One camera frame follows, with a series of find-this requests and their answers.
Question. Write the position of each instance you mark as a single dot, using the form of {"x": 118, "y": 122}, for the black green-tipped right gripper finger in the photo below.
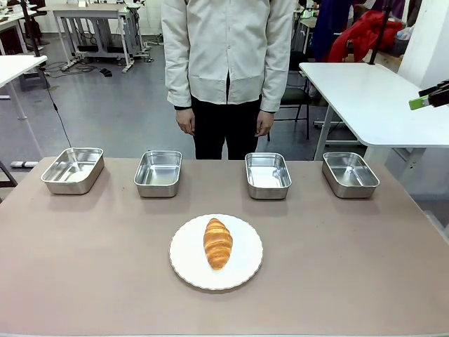
{"x": 419, "y": 104}
{"x": 435, "y": 89}

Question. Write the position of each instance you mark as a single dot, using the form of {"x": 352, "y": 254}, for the golden croissant bread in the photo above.
{"x": 217, "y": 244}

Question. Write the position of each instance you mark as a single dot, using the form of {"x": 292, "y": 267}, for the steel rectangular container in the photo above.
{"x": 268, "y": 175}
{"x": 73, "y": 170}
{"x": 350, "y": 174}
{"x": 158, "y": 173}

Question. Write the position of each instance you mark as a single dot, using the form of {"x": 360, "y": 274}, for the person's left hand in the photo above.
{"x": 264, "y": 123}

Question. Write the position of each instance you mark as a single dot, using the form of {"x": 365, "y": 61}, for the person's right hand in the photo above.
{"x": 185, "y": 121}

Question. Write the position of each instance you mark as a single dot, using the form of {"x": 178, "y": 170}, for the white side table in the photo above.
{"x": 379, "y": 102}

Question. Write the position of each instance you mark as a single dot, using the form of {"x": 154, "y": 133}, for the red cloth pile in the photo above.
{"x": 365, "y": 36}

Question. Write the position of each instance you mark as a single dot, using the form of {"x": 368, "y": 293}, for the black folding chair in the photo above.
{"x": 296, "y": 94}

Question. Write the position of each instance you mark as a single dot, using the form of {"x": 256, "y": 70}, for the person in cream jacket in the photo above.
{"x": 228, "y": 70}

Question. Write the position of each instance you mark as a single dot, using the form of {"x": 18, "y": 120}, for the white scalloped plate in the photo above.
{"x": 216, "y": 252}

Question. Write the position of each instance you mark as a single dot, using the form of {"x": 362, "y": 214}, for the white power strip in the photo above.
{"x": 24, "y": 164}

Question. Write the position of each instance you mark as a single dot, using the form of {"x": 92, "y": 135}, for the white desk with black pole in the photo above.
{"x": 15, "y": 68}

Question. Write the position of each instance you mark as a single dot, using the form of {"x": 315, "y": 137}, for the black camera stand pole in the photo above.
{"x": 379, "y": 31}

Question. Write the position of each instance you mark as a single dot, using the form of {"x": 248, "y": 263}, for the grey workbench with frame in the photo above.
{"x": 98, "y": 24}

